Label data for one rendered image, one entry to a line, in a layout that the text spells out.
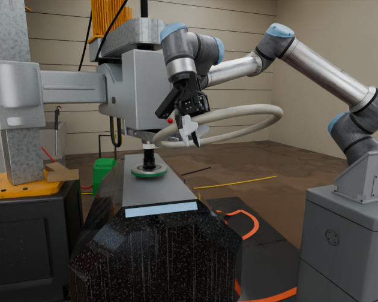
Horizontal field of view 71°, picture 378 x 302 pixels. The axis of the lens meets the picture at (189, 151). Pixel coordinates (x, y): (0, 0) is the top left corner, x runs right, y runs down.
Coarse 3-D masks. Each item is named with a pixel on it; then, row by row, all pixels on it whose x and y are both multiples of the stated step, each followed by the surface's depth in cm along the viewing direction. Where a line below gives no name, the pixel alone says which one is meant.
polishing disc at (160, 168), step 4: (140, 164) 168; (156, 164) 168; (160, 164) 168; (132, 168) 158; (136, 168) 158; (140, 168) 158; (156, 168) 158; (160, 168) 158; (164, 168) 158; (136, 172) 153; (140, 172) 152; (144, 172) 151; (148, 172) 151; (152, 172) 152; (156, 172) 153; (160, 172) 155
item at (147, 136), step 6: (132, 132) 163; (138, 132) 154; (144, 132) 146; (150, 132) 140; (156, 132) 159; (144, 138) 147; (150, 138) 140; (168, 138) 123; (174, 138) 118; (180, 138) 135; (192, 138) 125
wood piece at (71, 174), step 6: (48, 174) 179; (54, 174) 179; (60, 174) 180; (66, 174) 182; (72, 174) 183; (78, 174) 185; (48, 180) 178; (54, 180) 179; (60, 180) 181; (66, 180) 182
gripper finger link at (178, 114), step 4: (176, 108) 77; (180, 108) 77; (176, 112) 77; (180, 112) 77; (176, 116) 77; (180, 116) 77; (176, 120) 76; (180, 120) 76; (176, 124) 76; (180, 124) 76; (180, 128) 76
